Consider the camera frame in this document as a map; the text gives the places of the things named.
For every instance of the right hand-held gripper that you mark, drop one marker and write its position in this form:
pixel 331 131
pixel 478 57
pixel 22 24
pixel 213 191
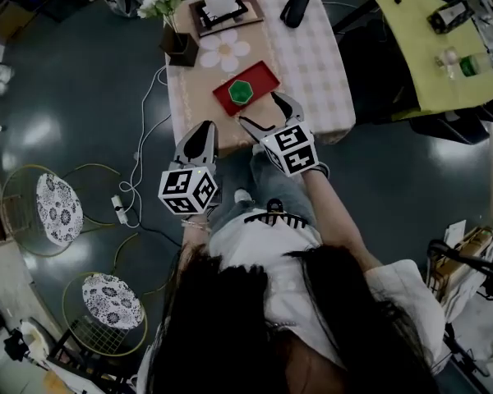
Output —
pixel 289 150

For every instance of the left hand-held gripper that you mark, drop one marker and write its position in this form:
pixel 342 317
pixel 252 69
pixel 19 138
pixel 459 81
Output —
pixel 181 189

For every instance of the red tray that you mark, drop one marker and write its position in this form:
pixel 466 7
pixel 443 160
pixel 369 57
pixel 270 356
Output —
pixel 267 78

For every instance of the green cup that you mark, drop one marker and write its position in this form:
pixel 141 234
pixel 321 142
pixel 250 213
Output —
pixel 240 92

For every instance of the person's right forearm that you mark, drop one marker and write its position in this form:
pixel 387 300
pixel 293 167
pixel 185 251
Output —
pixel 337 216

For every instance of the person's left forearm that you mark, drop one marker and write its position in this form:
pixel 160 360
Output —
pixel 195 238

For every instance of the beige flower print mat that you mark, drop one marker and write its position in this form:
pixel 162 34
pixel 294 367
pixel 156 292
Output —
pixel 207 109

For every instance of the checked tablecloth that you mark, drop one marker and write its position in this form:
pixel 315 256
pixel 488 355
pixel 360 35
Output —
pixel 312 76

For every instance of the person's blue jeans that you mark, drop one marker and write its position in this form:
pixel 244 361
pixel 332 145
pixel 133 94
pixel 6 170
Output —
pixel 271 183

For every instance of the person's white shoe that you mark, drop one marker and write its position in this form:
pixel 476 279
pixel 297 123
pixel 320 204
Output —
pixel 242 196

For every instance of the dark wooden vase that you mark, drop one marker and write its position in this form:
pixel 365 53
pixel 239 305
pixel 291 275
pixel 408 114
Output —
pixel 181 49

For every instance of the white power strip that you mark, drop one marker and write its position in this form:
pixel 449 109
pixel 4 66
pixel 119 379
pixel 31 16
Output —
pixel 120 209

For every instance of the brown wooden board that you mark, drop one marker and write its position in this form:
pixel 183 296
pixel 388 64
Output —
pixel 254 12

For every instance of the black glasses case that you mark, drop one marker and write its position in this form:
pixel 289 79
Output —
pixel 295 8

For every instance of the white flowers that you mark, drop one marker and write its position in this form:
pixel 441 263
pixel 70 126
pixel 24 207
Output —
pixel 160 0

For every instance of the person's white shirt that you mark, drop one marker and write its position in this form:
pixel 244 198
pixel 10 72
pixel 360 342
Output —
pixel 279 269

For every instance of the yellow-green table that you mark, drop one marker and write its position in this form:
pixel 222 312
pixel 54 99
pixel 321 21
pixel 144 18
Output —
pixel 419 56

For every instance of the clear glass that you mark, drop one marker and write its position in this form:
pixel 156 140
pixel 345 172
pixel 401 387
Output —
pixel 448 62

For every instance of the black box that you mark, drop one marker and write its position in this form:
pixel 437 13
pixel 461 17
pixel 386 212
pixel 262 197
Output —
pixel 450 16

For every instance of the green bottle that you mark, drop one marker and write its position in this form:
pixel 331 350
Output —
pixel 474 65

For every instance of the cardboard box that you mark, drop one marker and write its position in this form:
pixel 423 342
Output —
pixel 462 261

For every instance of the black frame tray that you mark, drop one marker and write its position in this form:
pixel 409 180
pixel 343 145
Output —
pixel 241 10

